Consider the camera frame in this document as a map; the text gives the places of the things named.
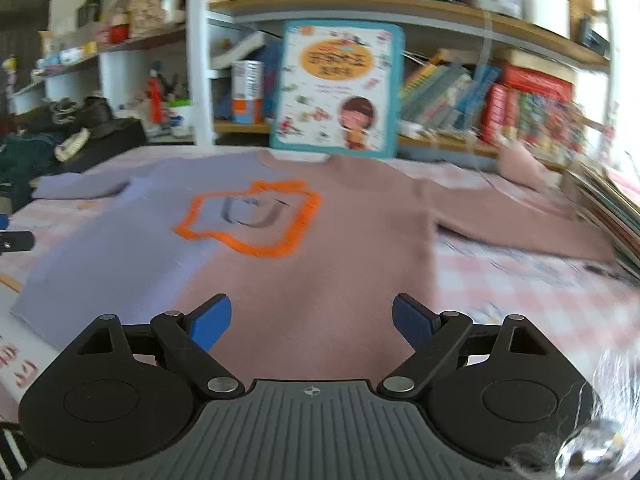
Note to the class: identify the children's book with blue border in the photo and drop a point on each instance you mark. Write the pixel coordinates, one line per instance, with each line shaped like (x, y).
(340, 85)

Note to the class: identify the black and white striped cloth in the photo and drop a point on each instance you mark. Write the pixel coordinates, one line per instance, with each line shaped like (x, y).
(12, 452)

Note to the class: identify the clear plastic bag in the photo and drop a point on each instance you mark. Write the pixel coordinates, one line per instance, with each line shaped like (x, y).
(607, 410)

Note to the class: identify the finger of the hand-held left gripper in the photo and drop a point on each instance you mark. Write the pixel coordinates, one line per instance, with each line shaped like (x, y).
(15, 240)

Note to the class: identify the pink and purple sweater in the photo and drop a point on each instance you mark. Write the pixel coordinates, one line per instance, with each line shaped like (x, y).
(350, 240)

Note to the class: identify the stack of books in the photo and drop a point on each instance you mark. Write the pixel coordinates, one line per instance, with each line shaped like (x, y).
(610, 210)

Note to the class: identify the dark green cloth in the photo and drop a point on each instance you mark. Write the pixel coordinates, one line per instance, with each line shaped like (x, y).
(22, 157)

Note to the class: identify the red figurine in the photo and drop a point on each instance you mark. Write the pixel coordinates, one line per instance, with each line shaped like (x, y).
(156, 92)

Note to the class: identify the white storage box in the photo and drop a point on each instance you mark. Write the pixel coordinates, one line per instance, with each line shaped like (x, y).
(547, 10)

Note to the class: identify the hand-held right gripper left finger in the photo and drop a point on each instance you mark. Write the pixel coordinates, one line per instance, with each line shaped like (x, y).
(212, 321)

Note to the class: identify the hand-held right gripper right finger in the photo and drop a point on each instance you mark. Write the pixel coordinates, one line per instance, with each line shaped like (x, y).
(411, 321)

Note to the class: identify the row of books on shelf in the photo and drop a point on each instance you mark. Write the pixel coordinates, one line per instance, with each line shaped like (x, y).
(535, 110)

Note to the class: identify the white paper with red print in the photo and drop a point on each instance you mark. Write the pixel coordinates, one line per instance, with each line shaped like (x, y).
(20, 365)

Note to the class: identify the wooden shelf unit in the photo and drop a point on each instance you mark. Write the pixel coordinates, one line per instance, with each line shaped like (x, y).
(200, 60)

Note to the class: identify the white cup with green rim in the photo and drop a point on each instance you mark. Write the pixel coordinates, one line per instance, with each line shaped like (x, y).
(180, 120)

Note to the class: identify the white woven slipper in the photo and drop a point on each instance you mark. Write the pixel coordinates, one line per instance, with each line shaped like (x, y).
(72, 144)

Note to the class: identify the silver and orange tin can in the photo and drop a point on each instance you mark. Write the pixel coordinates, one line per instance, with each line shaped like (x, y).
(247, 92)

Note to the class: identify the row of thin books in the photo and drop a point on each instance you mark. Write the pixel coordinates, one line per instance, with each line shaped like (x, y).
(440, 95)

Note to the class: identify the clear bag of snacks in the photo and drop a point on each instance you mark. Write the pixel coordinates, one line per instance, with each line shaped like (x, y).
(146, 5)

